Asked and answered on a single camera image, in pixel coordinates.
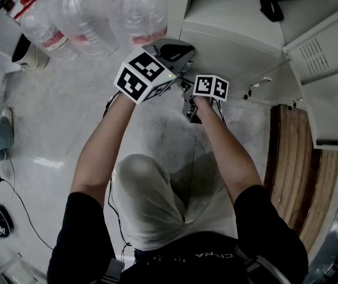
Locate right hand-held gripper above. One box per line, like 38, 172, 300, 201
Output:
177, 69, 229, 124

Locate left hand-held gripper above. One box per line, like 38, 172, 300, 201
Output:
113, 38, 196, 105

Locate grey metal locker door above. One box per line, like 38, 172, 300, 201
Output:
178, 28, 290, 84
281, 0, 338, 153

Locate white locker cabinet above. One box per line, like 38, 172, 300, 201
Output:
167, 0, 338, 112

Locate person's left forearm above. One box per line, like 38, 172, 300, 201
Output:
70, 93, 136, 208

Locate person's right forearm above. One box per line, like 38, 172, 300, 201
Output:
194, 96, 263, 205

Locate clear water bottle red cap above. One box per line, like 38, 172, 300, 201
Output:
52, 0, 120, 60
14, 0, 71, 56
103, 0, 171, 47

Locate small black pouch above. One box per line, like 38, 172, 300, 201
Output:
259, 0, 285, 23

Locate person's white trousers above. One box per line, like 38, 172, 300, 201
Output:
111, 154, 239, 251

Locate wooden slatted platform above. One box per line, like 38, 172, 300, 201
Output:
263, 104, 338, 254

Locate beige waste bin black liner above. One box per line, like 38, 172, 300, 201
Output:
11, 33, 50, 72

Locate person's black t-shirt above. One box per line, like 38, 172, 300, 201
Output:
46, 185, 309, 284

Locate grey backpack strap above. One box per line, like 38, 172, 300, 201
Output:
235, 246, 291, 284
97, 257, 126, 284

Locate black floor cable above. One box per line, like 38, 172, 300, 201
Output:
0, 173, 55, 251

